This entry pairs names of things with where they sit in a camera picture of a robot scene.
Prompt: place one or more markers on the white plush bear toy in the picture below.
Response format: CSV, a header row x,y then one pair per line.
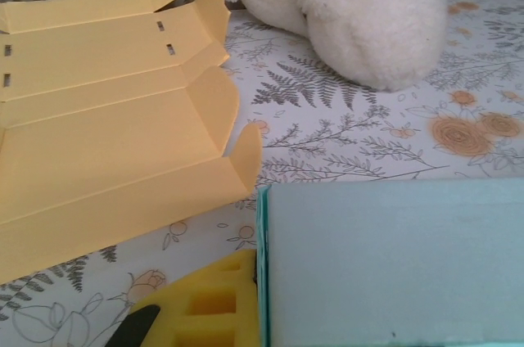
x,y
360,23

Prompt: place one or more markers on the floral table cover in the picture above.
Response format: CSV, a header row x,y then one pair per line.
x,y
348,138

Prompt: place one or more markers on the light blue paper box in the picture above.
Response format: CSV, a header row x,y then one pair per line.
x,y
389,265

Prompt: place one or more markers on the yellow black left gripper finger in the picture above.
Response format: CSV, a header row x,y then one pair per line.
x,y
204,279

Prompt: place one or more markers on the yellow paper box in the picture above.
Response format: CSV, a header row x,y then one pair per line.
x,y
102,138

